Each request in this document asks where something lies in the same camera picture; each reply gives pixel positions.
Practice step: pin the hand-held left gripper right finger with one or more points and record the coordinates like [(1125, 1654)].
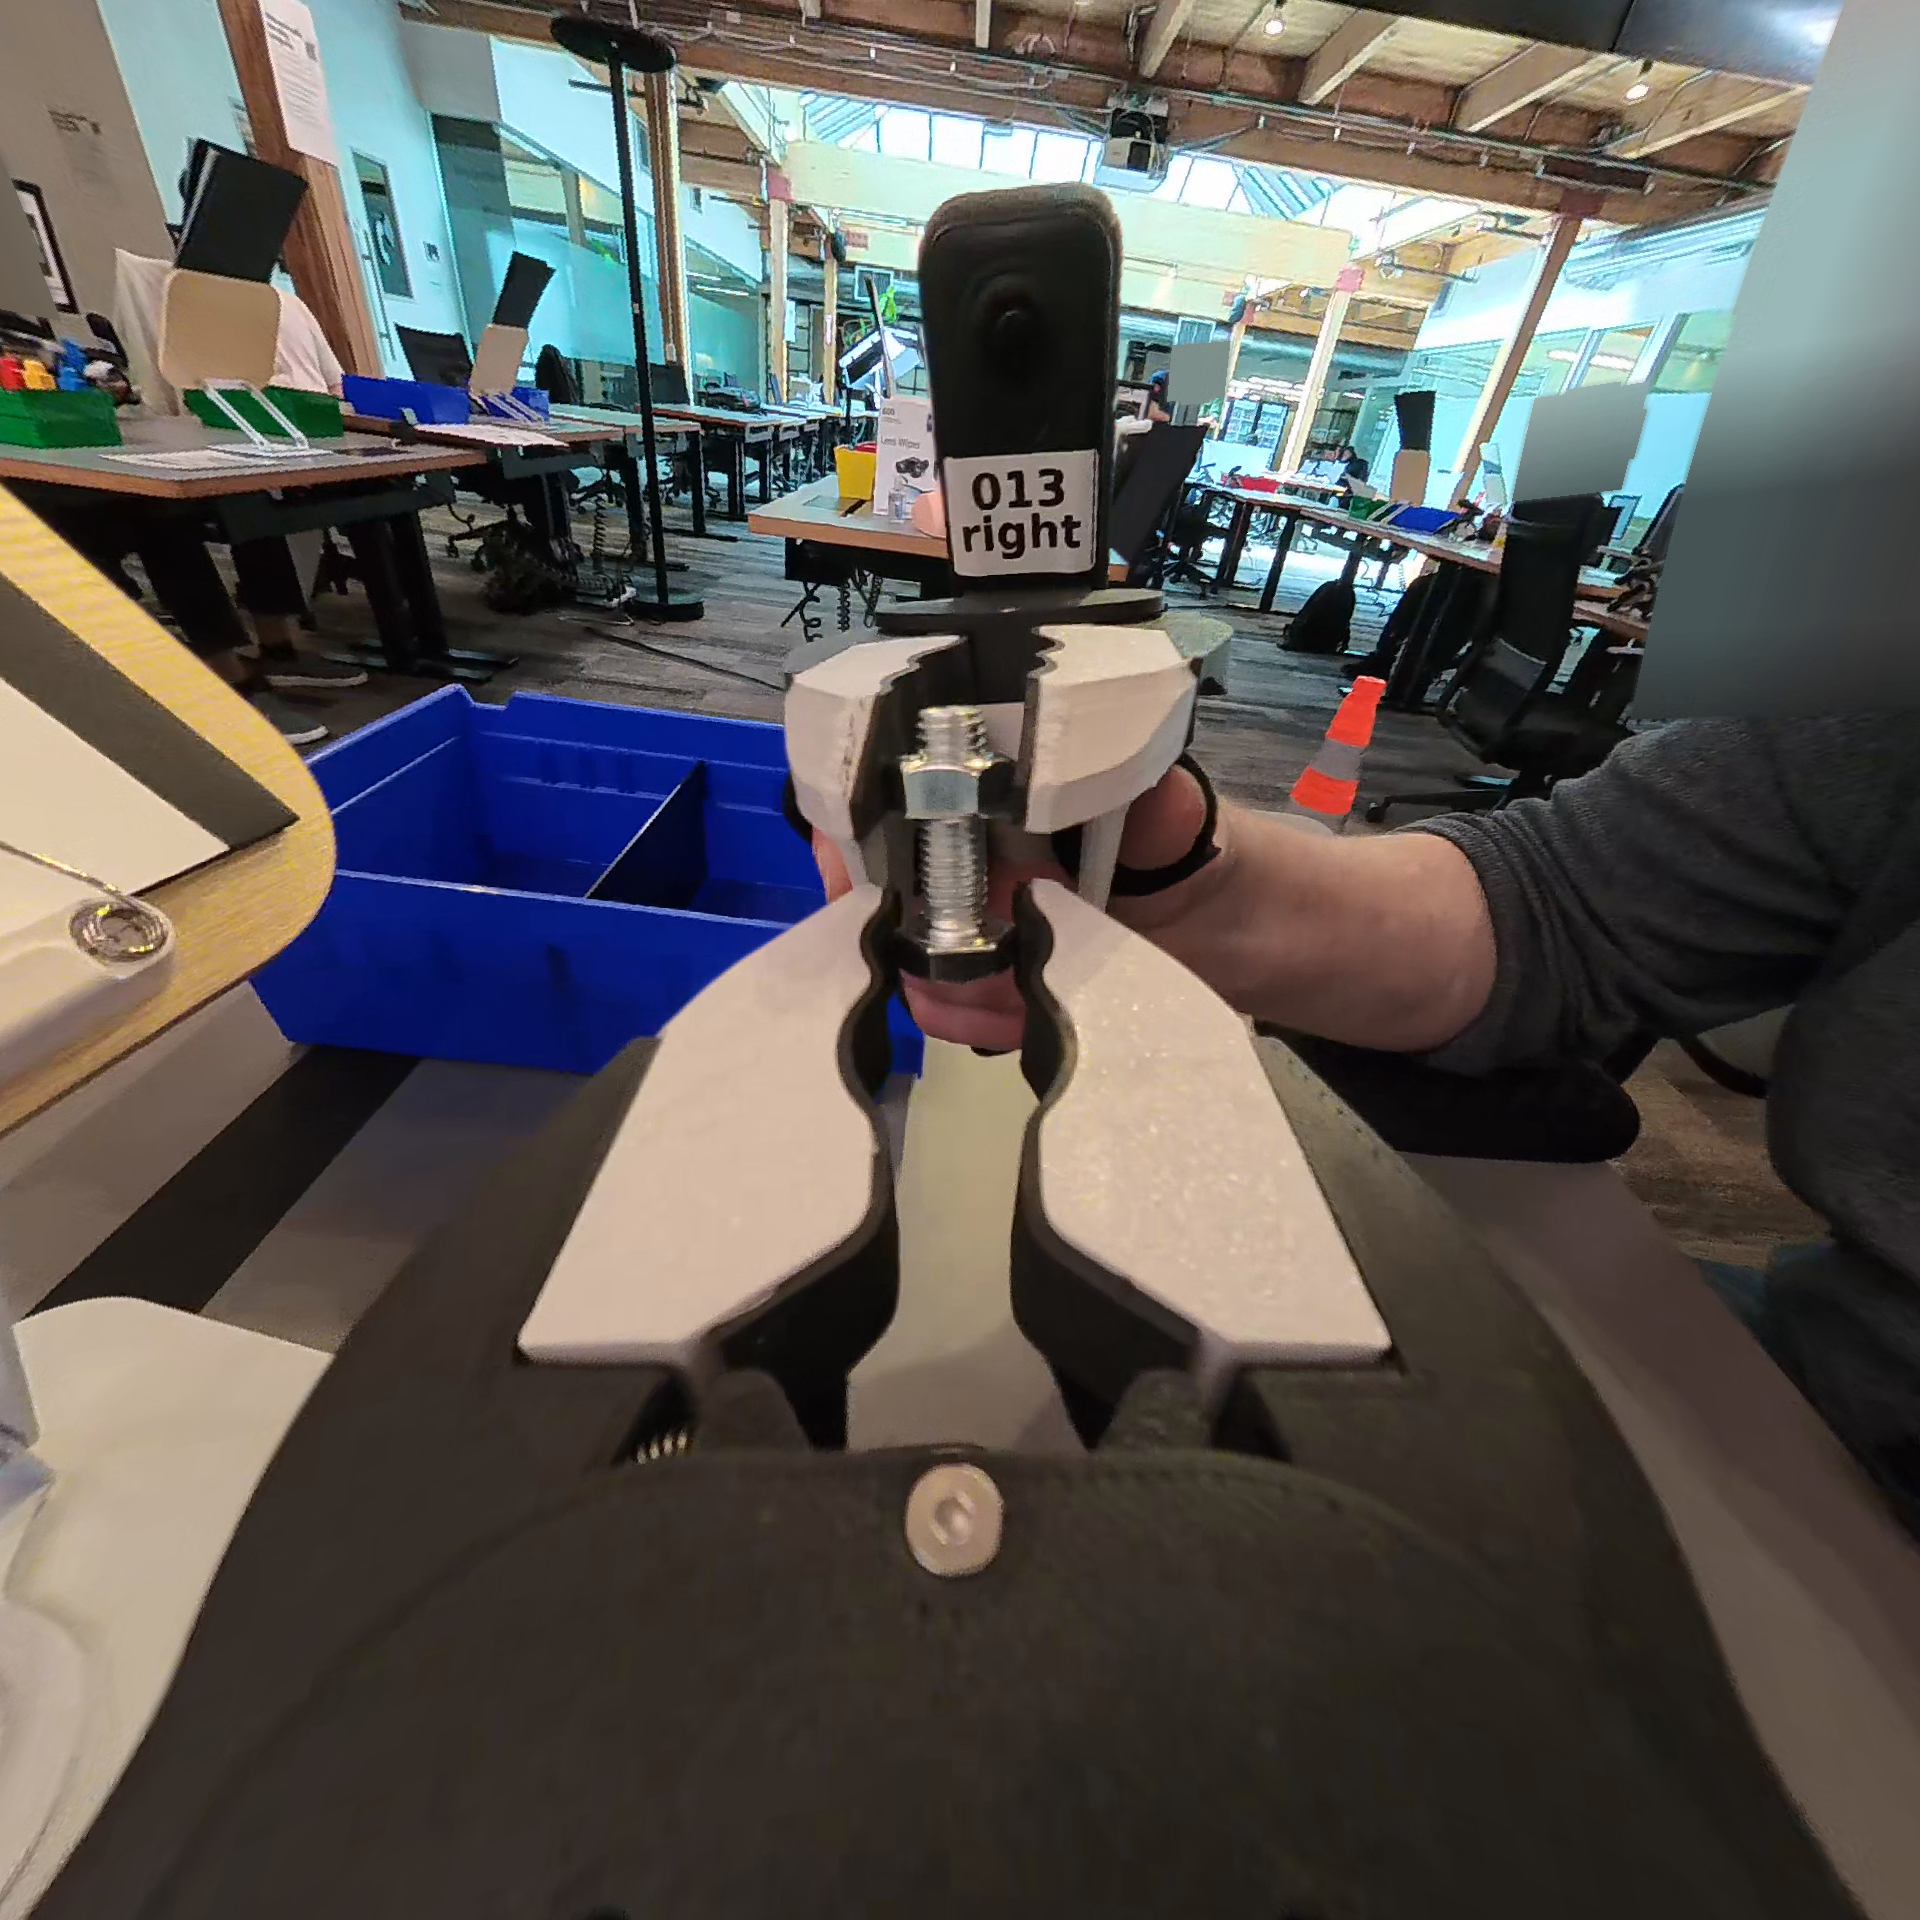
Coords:
[(1201, 1201)]

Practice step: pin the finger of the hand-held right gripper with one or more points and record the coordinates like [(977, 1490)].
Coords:
[(1118, 721), (832, 721)]

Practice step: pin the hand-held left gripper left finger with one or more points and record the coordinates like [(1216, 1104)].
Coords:
[(705, 1184)]

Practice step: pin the silver hex nut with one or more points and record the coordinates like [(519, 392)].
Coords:
[(960, 783)]

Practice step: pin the silver hex bolt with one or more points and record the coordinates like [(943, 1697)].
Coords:
[(955, 878)]

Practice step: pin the person's right forearm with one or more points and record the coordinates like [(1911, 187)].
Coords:
[(1576, 901)]

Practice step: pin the person's right hand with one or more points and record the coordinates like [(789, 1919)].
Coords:
[(1260, 944)]

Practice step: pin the printed cardboard box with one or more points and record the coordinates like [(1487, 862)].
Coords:
[(909, 451)]

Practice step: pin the ceiling projector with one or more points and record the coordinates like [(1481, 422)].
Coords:
[(1136, 138)]

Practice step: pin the wooden desk with boxes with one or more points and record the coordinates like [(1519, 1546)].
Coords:
[(797, 518)]

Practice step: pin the orange traffic cone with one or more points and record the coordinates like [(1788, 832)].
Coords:
[(1335, 779)]

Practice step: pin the yellow bin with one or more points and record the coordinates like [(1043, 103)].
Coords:
[(857, 477)]

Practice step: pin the black wrist rest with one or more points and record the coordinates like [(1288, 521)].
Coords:
[(1500, 1118)]

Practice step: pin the blue plastic bin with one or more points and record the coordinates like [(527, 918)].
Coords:
[(452, 961)]

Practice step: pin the black office chair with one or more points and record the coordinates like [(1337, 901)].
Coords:
[(1529, 646)]

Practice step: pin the wooden stand board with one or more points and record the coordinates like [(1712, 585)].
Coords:
[(255, 930)]

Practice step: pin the small blue bin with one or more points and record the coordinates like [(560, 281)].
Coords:
[(421, 400)]

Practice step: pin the white metal stand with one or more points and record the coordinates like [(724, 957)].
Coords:
[(149, 1425)]

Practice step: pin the green bin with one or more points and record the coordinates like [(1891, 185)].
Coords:
[(285, 413), (61, 422)]

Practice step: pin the wooden desk with green bins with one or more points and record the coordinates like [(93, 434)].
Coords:
[(224, 464)]

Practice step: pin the black bordered white sheet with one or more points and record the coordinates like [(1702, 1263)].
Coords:
[(149, 765)]

